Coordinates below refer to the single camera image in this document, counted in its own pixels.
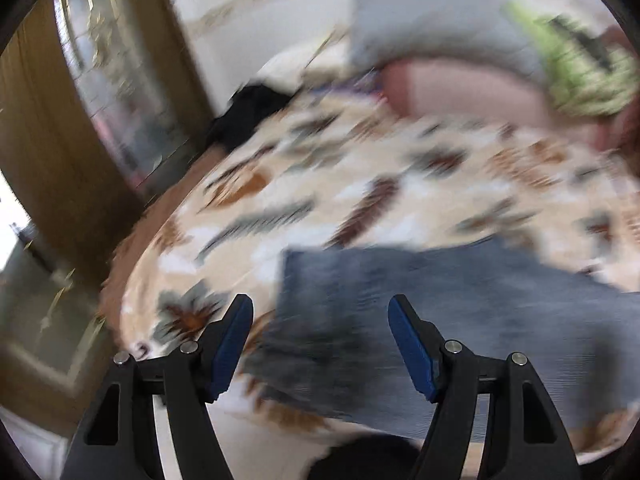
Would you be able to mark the leaf-print blanket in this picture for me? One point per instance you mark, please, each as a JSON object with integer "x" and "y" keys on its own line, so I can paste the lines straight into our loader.
{"x": 310, "y": 180}

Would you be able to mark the pink and red striped blanket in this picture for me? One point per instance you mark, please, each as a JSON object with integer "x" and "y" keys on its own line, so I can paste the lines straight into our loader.
{"x": 450, "y": 90}

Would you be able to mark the white crumpled pillow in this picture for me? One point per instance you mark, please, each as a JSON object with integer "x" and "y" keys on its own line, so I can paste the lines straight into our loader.
{"x": 290, "y": 67}

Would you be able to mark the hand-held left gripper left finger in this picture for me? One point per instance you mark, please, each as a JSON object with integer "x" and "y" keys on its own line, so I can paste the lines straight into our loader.
{"x": 227, "y": 355}

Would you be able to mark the brown bed sheet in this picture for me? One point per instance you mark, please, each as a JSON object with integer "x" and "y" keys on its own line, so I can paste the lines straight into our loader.
{"x": 150, "y": 220}

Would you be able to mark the black cloth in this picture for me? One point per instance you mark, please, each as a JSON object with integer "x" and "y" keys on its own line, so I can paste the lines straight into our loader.
{"x": 250, "y": 110}

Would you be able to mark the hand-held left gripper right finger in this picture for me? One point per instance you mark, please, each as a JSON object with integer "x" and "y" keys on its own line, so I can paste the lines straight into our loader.
{"x": 412, "y": 355}

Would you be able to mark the grey-blue denim pants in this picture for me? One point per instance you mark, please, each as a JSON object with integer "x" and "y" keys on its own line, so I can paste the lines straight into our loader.
{"x": 340, "y": 300}

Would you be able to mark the dark cloth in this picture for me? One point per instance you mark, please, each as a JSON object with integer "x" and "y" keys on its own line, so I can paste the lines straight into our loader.
{"x": 360, "y": 457}

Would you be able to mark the dark grey garment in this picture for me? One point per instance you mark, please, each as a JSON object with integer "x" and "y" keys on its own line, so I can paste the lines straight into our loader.
{"x": 575, "y": 35}

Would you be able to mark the green patterned quilt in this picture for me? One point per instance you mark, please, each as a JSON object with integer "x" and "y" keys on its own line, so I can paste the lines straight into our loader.
{"x": 580, "y": 80}

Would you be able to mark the grey quilted pillow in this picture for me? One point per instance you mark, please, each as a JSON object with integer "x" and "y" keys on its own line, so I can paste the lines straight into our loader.
{"x": 425, "y": 20}

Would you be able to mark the wooden door with glass panel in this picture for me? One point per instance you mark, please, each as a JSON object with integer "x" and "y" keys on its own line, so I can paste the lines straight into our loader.
{"x": 40, "y": 135}

